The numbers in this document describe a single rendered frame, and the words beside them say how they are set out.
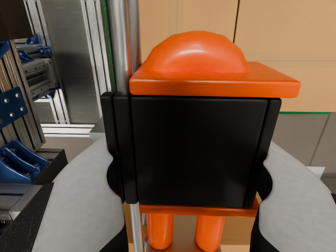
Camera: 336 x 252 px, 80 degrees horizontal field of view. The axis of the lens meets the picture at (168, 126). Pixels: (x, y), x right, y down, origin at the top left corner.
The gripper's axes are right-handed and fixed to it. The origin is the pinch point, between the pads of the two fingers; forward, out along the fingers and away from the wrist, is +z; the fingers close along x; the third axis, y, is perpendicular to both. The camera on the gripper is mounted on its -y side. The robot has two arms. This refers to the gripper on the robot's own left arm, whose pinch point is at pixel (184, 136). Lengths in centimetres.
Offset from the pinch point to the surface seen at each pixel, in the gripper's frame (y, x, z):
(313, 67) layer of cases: 8, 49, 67
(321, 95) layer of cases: 18, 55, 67
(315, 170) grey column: 96, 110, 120
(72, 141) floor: 76, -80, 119
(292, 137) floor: 68, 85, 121
